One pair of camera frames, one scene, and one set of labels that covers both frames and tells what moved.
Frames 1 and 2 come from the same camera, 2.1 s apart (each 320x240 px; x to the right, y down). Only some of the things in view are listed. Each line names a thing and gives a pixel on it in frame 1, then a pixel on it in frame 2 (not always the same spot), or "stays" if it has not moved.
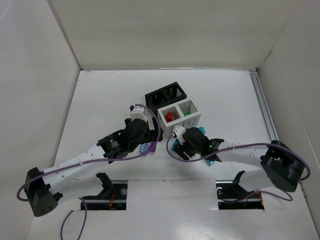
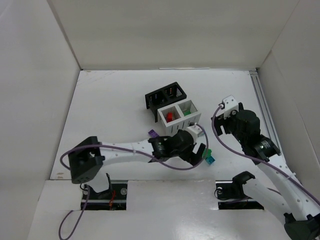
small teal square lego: [209, 162] stays
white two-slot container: [186, 114] stays
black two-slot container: [166, 95] stays
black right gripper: [180, 147] to [225, 124]
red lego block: [169, 117] stays
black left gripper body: [155, 133] to [194, 152]
